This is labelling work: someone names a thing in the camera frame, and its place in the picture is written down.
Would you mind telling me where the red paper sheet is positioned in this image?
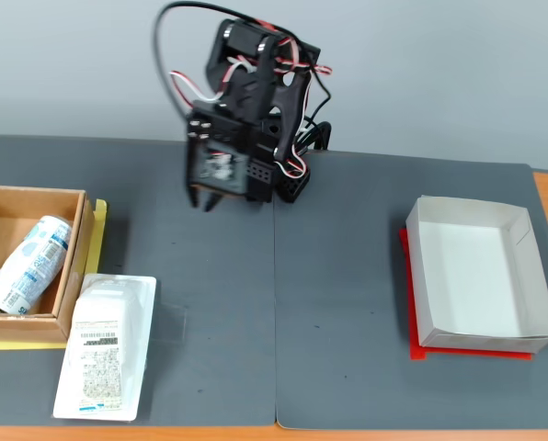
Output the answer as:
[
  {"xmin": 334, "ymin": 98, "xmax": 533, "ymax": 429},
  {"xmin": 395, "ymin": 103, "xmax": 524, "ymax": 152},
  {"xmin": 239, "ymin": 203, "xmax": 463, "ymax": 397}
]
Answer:
[{"xmin": 397, "ymin": 228, "xmax": 532, "ymax": 362}]

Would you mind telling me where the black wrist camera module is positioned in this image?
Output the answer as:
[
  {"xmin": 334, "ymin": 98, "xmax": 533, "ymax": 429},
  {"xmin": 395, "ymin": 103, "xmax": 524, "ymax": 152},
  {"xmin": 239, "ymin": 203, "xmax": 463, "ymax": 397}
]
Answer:
[{"xmin": 186, "ymin": 137, "xmax": 251, "ymax": 199}]

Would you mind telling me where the grey table mat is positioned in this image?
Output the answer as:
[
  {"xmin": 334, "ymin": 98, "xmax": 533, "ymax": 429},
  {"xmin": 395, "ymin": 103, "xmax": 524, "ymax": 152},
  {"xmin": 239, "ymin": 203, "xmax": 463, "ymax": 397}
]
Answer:
[
  {"xmin": 0, "ymin": 136, "xmax": 278, "ymax": 426},
  {"xmin": 273, "ymin": 151, "xmax": 548, "ymax": 431}
]

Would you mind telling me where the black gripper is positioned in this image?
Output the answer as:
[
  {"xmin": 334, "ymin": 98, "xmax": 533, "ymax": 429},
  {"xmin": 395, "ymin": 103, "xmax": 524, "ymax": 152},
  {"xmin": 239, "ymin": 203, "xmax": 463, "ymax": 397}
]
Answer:
[{"xmin": 185, "ymin": 58, "xmax": 278, "ymax": 214}]

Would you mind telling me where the red white black servo wire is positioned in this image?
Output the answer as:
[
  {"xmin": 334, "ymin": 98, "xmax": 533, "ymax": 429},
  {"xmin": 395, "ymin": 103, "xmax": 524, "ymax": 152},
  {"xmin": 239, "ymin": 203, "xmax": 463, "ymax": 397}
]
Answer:
[
  {"xmin": 169, "ymin": 67, "xmax": 239, "ymax": 103},
  {"xmin": 273, "ymin": 39, "xmax": 335, "ymax": 178}
]

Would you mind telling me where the white blister package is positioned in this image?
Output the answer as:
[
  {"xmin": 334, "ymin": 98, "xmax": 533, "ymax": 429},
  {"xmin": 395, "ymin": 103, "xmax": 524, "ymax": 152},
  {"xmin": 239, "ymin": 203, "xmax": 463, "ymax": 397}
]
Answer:
[{"xmin": 51, "ymin": 273, "xmax": 158, "ymax": 421}]

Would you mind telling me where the yellow paper sheet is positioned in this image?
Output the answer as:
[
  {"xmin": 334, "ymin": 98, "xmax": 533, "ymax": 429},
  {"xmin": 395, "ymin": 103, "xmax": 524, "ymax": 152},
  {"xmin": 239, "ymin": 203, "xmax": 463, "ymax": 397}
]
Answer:
[{"xmin": 0, "ymin": 198, "xmax": 108, "ymax": 351}]

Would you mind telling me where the white blue drink can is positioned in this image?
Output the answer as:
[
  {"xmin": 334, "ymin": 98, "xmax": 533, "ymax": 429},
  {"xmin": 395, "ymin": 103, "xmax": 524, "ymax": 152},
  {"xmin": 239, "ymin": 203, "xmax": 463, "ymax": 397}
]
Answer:
[{"xmin": 0, "ymin": 215, "xmax": 73, "ymax": 316}]

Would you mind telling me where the brown cardboard box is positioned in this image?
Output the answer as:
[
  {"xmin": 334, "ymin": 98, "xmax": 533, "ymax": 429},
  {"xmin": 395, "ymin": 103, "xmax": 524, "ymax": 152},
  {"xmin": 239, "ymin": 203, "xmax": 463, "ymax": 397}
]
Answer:
[{"xmin": 0, "ymin": 185, "xmax": 96, "ymax": 344}]

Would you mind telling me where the white cardboard box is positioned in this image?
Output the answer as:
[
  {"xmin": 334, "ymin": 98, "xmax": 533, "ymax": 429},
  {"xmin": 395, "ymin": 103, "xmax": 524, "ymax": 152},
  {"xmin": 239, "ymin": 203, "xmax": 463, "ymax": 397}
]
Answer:
[{"xmin": 405, "ymin": 195, "xmax": 548, "ymax": 355}]

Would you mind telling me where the black camera cable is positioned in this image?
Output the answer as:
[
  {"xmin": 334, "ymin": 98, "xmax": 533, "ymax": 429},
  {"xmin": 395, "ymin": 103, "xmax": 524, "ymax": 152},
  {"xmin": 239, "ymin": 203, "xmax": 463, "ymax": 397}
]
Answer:
[{"xmin": 151, "ymin": 1, "xmax": 334, "ymax": 153}]

